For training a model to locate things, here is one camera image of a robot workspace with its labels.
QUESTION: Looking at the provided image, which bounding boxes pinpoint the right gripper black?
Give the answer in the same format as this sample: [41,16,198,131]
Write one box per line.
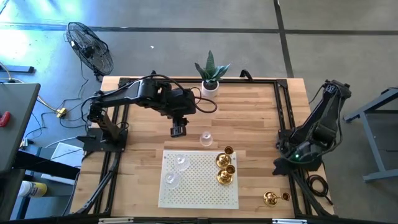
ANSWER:
[272,156,312,175]

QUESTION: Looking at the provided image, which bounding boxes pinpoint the clear glass candle holder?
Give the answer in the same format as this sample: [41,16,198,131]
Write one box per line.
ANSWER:
[173,154,191,172]
[198,131,214,147]
[164,171,182,190]

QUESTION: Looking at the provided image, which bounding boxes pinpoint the gold candlestick holder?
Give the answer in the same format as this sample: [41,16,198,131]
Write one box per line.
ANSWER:
[215,145,234,169]
[262,190,291,207]
[216,164,236,186]

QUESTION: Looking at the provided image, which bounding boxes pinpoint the white plant pot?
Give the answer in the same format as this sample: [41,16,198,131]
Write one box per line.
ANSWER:
[201,80,220,98]

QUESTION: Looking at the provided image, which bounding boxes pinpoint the silver metal clamp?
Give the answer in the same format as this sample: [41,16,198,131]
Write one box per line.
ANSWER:
[98,217,134,224]
[272,218,308,224]

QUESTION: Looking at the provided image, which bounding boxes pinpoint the green succulent plant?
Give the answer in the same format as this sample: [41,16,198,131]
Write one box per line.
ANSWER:
[194,49,231,88]

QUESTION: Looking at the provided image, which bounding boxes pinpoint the white perforated metal shelf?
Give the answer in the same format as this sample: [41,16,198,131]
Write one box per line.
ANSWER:
[157,150,239,210]

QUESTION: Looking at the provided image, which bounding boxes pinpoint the white paper sheet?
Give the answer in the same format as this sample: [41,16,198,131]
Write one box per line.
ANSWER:
[49,142,84,169]

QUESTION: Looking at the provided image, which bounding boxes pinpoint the black floor fan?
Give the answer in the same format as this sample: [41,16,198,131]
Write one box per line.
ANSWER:
[63,21,114,82]

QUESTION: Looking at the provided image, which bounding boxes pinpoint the yellow and white can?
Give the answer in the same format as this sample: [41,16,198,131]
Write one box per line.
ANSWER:
[17,180,48,198]

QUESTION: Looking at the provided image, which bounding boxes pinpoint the grey cabinet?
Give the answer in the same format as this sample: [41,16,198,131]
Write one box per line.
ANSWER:
[0,82,42,175]

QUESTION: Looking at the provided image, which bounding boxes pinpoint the black floor bar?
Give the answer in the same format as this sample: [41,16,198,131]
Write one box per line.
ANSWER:
[0,64,35,75]

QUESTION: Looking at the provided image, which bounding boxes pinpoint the coiled black cable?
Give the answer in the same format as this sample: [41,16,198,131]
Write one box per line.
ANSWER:
[304,167,334,206]

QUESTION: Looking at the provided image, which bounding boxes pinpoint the black aluminium table frame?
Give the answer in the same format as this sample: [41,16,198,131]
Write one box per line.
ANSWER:
[74,70,335,218]

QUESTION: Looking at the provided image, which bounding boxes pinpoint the grey metal table frame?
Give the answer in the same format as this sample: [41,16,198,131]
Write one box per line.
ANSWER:
[343,86,398,184]

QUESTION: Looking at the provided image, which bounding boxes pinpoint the red handle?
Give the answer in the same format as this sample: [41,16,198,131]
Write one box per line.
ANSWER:
[0,111,11,128]

